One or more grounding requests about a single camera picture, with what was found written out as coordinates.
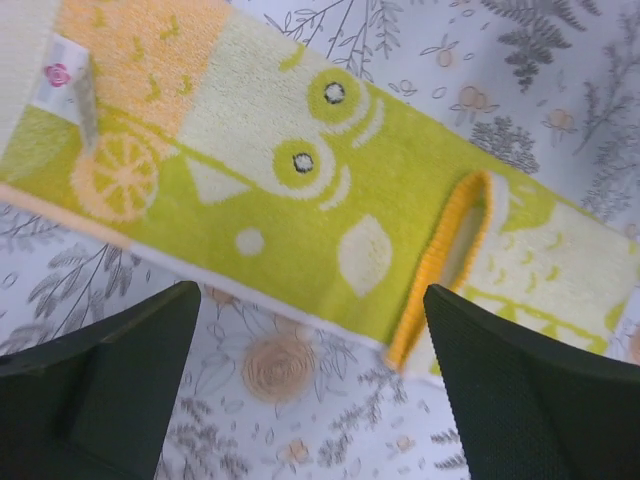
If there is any yellow lemon print towel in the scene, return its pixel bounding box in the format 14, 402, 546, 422
1, 1, 639, 378

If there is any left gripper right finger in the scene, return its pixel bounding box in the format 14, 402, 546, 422
424, 285, 639, 479

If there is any floral table mat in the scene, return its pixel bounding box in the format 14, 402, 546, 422
1, 1, 639, 479

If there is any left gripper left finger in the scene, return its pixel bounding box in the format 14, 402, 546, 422
1, 281, 201, 479

